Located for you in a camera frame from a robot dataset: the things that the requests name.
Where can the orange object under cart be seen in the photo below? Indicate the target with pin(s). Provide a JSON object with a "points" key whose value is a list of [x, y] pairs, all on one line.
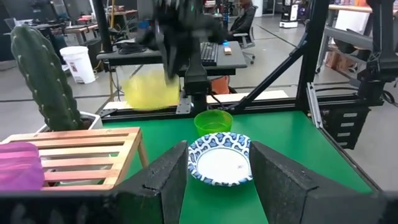
{"points": [[221, 85]]}

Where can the black metal table frame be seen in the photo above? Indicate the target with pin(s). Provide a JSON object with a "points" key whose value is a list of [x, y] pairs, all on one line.
{"points": [[312, 46]]}

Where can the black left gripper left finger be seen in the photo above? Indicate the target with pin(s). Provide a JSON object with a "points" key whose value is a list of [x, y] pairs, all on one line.
{"points": [[168, 186]]}

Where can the black controller box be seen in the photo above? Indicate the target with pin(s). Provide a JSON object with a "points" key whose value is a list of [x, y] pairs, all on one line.
{"points": [[342, 127]]}

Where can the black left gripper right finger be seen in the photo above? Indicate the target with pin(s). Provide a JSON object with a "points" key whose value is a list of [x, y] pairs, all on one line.
{"points": [[280, 186]]}

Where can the blue patterned paper bowl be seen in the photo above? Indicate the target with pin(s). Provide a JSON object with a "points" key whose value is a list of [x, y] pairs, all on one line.
{"points": [[220, 165]]}

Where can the black computer keyboard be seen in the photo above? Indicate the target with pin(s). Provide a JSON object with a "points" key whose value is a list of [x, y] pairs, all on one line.
{"points": [[210, 54]]}

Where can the white hexagonal plant pot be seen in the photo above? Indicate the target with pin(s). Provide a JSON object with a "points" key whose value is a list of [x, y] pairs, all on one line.
{"points": [[93, 123]]}

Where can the gray computer cart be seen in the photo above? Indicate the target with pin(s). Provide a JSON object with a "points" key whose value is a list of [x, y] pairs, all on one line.
{"points": [[230, 60]]}

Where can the wooden slatted shelf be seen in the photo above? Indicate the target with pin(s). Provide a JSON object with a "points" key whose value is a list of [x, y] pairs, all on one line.
{"points": [[93, 132]]}

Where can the wooden background desk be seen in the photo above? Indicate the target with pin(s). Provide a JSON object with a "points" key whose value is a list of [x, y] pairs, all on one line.
{"points": [[77, 29]]}

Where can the black monitor pole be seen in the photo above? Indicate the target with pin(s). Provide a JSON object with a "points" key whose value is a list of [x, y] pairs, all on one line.
{"points": [[102, 25]]}

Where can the white plastic bucket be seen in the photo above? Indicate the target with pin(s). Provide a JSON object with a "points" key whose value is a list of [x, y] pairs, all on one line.
{"points": [[79, 67]]}

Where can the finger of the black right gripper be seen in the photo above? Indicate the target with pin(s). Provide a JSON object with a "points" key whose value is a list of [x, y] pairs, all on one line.
{"points": [[174, 67], [163, 56]]}

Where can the small tan block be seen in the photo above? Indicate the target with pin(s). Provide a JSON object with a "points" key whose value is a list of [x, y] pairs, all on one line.
{"points": [[228, 50]]}

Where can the yellow plastic bowl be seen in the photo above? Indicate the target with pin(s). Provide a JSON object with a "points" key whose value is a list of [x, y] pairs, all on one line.
{"points": [[146, 93]]}

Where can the purple plastic bowl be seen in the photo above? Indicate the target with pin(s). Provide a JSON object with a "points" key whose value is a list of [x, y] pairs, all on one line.
{"points": [[18, 168]]}

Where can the green plastic bowl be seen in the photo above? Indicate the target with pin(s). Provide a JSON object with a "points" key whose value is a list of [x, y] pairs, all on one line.
{"points": [[214, 124]]}

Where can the gray metal workbench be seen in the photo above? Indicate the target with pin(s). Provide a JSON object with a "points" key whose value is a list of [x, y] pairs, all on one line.
{"points": [[348, 35]]}

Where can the person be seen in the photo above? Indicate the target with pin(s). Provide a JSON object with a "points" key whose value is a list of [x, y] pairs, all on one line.
{"points": [[244, 21]]}

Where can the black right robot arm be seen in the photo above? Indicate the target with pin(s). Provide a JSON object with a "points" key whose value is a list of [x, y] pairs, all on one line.
{"points": [[197, 81]]}

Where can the green cactus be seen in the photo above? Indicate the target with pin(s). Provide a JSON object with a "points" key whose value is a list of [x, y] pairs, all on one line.
{"points": [[46, 84]]}

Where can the green table mat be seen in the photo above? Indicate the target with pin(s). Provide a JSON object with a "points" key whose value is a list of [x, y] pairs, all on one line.
{"points": [[280, 130]]}

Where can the black office chair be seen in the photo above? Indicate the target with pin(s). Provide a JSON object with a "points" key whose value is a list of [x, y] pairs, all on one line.
{"points": [[247, 39]]}

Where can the white machine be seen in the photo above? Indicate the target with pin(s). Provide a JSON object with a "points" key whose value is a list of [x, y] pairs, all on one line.
{"points": [[290, 14]]}

